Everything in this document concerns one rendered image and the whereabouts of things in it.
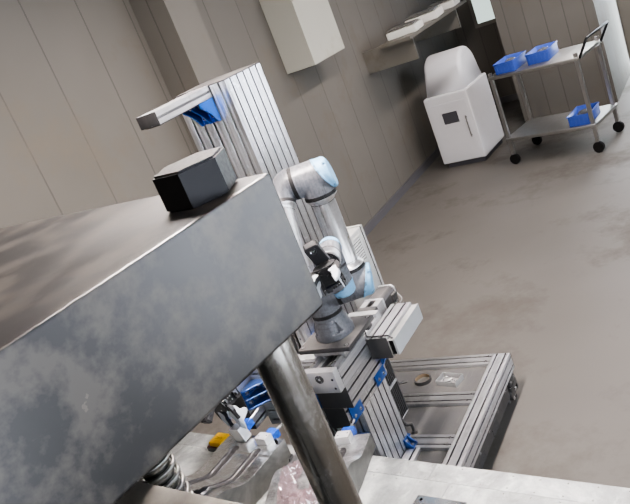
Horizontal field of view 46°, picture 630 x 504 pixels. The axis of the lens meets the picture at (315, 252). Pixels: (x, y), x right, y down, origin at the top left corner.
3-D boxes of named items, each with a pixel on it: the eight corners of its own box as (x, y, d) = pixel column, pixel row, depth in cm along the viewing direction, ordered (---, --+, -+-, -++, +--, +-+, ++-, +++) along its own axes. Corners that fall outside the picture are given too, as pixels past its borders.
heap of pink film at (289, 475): (297, 462, 241) (289, 442, 239) (347, 457, 234) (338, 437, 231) (269, 520, 219) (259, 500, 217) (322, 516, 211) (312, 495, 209)
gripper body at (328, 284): (347, 286, 218) (347, 270, 229) (333, 262, 215) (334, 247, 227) (324, 297, 219) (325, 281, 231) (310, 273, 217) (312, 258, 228)
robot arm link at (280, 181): (254, 173, 257) (285, 302, 237) (283, 162, 255) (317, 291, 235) (265, 187, 267) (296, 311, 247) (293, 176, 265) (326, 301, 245)
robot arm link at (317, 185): (341, 297, 278) (287, 164, 261) (379, 284, 276) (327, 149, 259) (341, 310, 267) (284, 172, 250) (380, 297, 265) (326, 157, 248)
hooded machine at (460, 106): (462, 149, 845) (430, 51, 809) (507, 139, 816) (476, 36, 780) (443, 171, 793) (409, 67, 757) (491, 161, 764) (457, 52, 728)
